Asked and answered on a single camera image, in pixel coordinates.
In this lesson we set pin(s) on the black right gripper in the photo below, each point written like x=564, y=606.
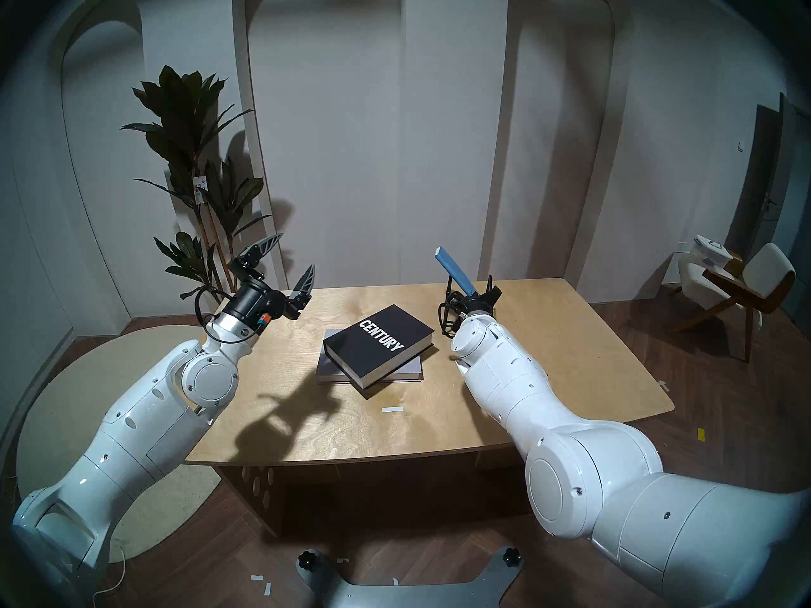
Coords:
x=476, y=304

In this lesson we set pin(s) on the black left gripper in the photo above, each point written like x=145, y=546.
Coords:
x=256, y=299

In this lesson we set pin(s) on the blue book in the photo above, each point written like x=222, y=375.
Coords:
x=453, y=268

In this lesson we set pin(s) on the thick black Century book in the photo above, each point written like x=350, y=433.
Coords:
x=380, y=344

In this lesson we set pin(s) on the pale grey thin book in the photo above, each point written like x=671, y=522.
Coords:
x=329, y=373

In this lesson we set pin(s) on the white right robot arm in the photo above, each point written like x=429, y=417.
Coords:
x=570, y=461

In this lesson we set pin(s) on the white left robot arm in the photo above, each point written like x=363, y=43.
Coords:
x=146, y=410

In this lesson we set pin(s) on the wooden table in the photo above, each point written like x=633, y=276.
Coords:
x=557, y=360

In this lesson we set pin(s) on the white plant tag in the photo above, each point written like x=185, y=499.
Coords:
x=200, y=190

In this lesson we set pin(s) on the tall green potted plant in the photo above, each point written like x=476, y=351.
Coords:
x=184, y=125

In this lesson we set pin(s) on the round cream rug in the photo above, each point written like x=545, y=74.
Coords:
x=60, y=391

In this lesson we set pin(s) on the black base knob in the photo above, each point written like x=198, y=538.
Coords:
x=511, y=557
x=307, y=560

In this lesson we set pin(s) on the white wooden armchair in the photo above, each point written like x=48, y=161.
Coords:
x=766, y=271

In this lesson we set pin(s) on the dark door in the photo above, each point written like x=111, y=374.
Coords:
x=763, y=170

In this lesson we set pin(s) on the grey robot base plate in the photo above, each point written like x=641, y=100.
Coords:
x=412, y=594

